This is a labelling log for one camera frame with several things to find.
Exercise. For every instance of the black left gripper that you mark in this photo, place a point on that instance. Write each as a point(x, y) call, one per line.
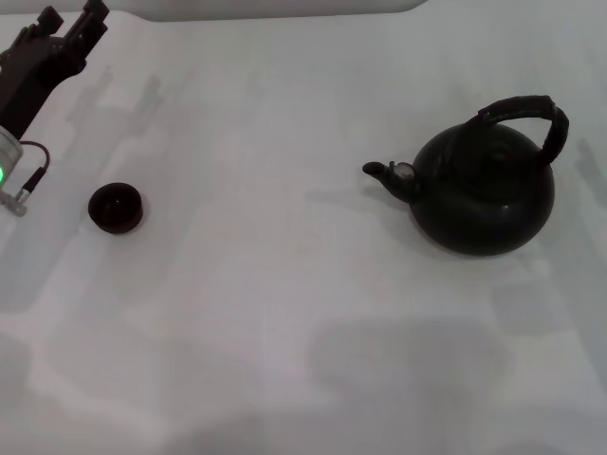
point(33, 71)

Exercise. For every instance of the black round teapot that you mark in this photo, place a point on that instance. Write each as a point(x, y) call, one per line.
point(479, 204)

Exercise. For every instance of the dark round teacup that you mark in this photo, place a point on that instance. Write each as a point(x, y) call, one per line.
point(115, 208)

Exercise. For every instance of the white rounded robot base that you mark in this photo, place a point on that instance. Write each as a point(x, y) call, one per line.
point(284, 9)

